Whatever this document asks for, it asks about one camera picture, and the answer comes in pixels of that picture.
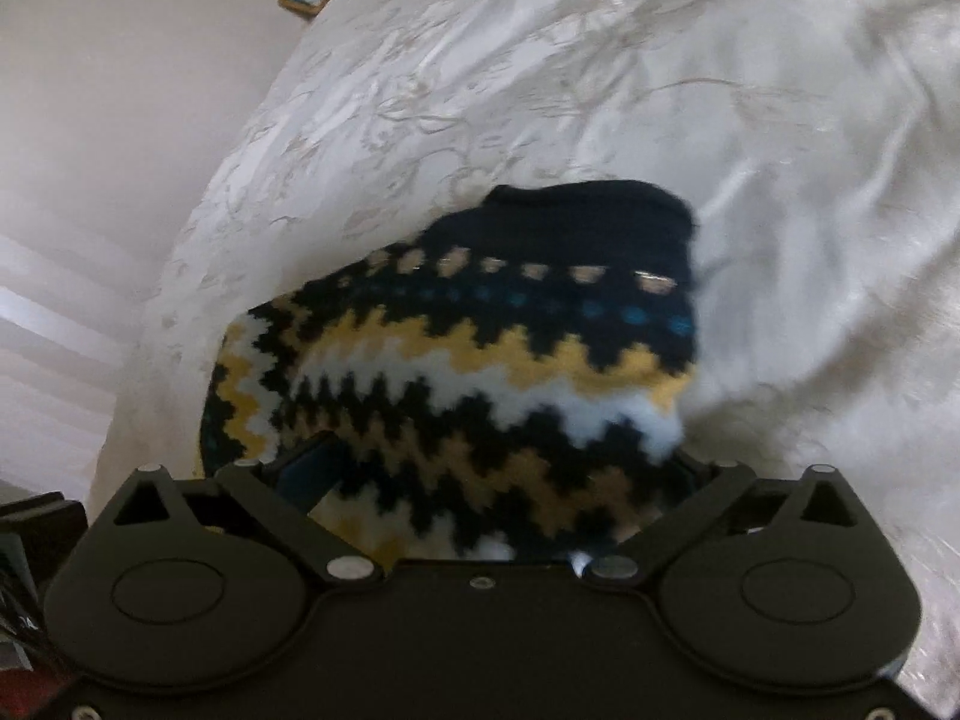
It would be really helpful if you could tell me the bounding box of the black yellow white patterned sweater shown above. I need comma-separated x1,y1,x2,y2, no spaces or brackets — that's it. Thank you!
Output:
199,181,697,564

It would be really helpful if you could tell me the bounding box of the white sheer curtain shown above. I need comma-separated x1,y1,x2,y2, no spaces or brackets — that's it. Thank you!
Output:
2,0,302,497

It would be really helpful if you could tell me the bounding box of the white floral bedspread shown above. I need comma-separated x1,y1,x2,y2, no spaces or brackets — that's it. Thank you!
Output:
88,0,958,713

